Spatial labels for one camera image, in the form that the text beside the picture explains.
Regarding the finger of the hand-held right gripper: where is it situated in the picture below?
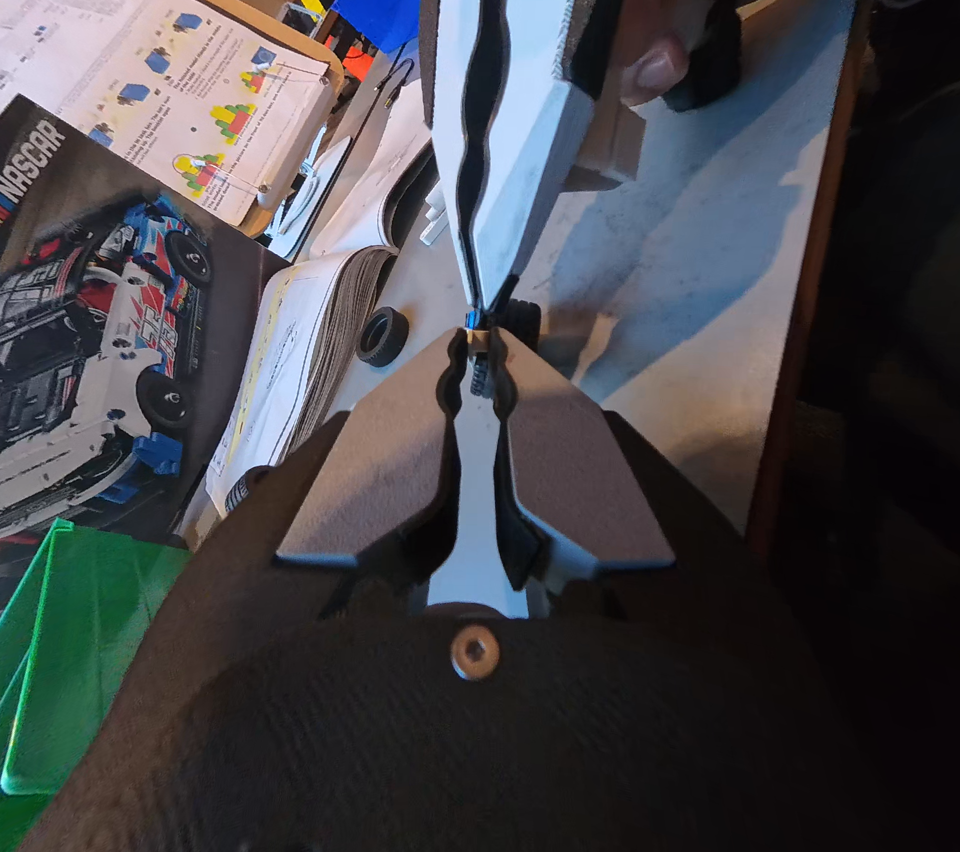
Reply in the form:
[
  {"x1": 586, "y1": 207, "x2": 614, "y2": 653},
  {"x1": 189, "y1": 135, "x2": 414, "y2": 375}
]
[
  {"x1": 471, "y1": 0, "x2": 601, "y2": 313},
  {"x1": 433, "y1": 0, "x2": 492, "y2": 309}
]

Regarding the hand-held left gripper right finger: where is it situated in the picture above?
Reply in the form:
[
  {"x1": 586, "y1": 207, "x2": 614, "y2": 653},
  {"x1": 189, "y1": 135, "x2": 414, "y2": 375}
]
[{"x1": 491, "y1": 329, "x2": 676, "y2": 590}]

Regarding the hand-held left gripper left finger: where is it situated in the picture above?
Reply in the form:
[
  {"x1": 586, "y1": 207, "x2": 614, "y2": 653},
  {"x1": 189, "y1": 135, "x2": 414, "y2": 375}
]
[{"x1": 276, "y1": 329, "x2": 462, "y2": 568}]

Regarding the white hinged brick assembly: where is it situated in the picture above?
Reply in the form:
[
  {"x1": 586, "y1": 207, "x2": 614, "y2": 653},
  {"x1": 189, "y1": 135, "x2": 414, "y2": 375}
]
[{"x1": 418, "y1": 184, "x2": 453, "y2": 247}]

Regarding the grey desk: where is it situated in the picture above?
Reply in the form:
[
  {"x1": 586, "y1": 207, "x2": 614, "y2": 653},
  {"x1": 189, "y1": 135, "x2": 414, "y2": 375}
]
[{"x1": 180, "y1": 0, "x2": 875, "y2": 620}]

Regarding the black toy tyre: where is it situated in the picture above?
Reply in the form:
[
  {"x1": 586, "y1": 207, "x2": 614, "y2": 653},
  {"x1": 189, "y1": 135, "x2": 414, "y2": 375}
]
[
  {"x1": 468, "y1": 297, "x2": 543, "y2": 397},
  {"x1": 223, "y1": 464, "x2": 275, "y2": 517},
  {"x1": 356, "y1": 308, "x2": 411, "y2": 369}
]

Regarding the white flat device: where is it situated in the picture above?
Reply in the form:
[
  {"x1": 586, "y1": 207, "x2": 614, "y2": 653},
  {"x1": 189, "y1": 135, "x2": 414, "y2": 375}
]
[{"x1": 266, "y1": 135, "x2": 354, "y2": 253}]

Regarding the thick open instruction booklet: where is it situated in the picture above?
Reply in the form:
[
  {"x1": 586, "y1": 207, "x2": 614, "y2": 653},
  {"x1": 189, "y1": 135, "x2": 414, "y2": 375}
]
[{"x1": 204, "y1": 117, "x2": 451, "y2": 515}]

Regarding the wooden clipboard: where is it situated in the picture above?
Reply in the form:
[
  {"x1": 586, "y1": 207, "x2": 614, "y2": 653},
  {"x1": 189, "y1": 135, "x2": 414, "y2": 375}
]
[{"x1": 0, "y1": 0, "x2": 346, "y2": 238}]

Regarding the toy race car box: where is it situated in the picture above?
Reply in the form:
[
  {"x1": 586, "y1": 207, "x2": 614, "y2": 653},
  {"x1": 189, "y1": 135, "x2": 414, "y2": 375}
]
[{"x1": 0, "y1": 94, "x2": 294, "y2": 545}]

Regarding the green plastic bin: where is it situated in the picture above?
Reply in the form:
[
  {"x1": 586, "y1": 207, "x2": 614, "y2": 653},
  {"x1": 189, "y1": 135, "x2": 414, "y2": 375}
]
[{"x1": 0, "y1": 518, "x2": 192, "y2": 796}]

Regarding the printed instruction sheet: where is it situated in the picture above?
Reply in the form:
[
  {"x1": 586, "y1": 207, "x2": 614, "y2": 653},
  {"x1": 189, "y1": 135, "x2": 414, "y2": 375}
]
[{"x1": 0, "y1": 0, "x2": 333, "y2": 226}]

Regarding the thin black cable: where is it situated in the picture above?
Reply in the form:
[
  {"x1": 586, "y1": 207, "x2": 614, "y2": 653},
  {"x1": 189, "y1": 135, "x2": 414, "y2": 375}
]
[{"x1": 372, "y1": 58, "x2": 418, "y2": 112}]

